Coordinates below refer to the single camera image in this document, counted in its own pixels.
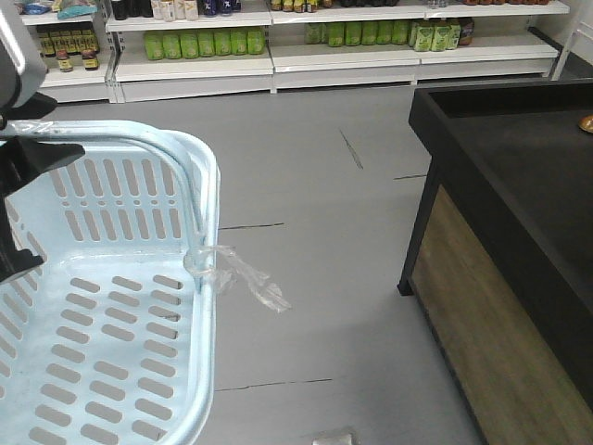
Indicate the white store shelving unit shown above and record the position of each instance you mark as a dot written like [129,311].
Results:
[181,50]

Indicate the clear plastic strip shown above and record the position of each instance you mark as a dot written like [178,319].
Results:
[221,267]

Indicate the small brown round fruit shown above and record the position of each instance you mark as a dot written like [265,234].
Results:
[586,124]

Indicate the light blue plastic basket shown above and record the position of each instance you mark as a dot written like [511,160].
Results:
[111,339]

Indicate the black wooden fruit display stand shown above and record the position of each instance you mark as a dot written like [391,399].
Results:
[500,255]

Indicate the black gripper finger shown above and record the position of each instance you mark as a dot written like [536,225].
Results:
[14,262]

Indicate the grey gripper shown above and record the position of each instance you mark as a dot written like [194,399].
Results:
[23,72]

